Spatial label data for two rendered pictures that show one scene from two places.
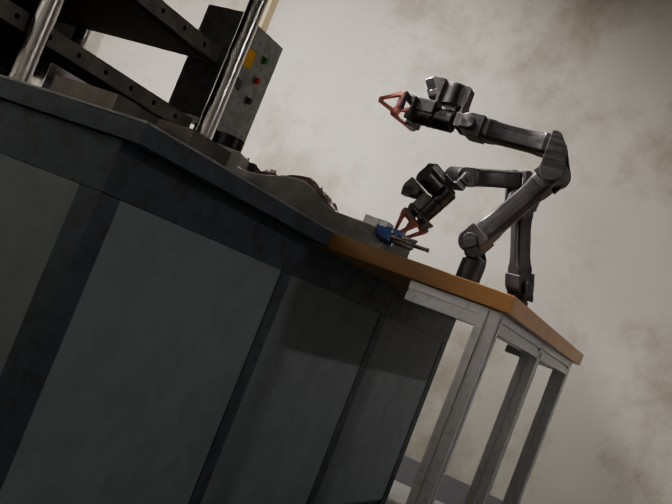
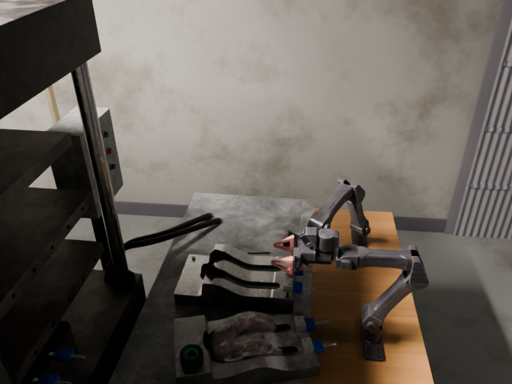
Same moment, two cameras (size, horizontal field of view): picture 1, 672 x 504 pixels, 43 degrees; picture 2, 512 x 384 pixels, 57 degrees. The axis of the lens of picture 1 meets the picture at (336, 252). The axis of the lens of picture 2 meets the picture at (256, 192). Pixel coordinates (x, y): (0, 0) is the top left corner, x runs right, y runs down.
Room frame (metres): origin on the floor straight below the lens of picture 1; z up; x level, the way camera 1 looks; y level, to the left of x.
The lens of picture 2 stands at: (1.12, 0.49, 2.25)
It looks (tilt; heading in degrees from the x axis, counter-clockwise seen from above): 32 degrees down; 341
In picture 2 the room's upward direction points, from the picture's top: straight up
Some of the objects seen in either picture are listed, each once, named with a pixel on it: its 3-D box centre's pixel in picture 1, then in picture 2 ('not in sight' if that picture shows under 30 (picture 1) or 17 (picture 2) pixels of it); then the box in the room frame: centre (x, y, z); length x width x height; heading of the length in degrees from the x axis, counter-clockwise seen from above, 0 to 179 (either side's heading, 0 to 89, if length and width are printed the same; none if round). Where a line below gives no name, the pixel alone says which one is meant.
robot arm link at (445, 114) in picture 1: (445, 118); (324, 254); (2.23, -0.14, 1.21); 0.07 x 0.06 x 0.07; 65
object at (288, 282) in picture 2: (396, 235); (299, 287); (2.41, -0.14, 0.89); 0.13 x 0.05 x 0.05; 63
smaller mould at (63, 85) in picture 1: (102, 110); not in sight; (1.70, 0.53, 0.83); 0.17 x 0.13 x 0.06; 63
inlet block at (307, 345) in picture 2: (386, 234); (319, 346); (2.14, -0.10, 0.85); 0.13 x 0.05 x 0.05; 81
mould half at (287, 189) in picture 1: (291, 200); (244, 347); (2.23, 0.16, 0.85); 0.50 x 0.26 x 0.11; 81
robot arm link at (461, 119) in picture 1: (461, 108); (334, 248); (2.22, -0.17, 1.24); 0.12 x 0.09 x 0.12; 65
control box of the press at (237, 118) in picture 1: (170, 213); (107, 255); (3.10, 0.60, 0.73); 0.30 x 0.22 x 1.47; 153
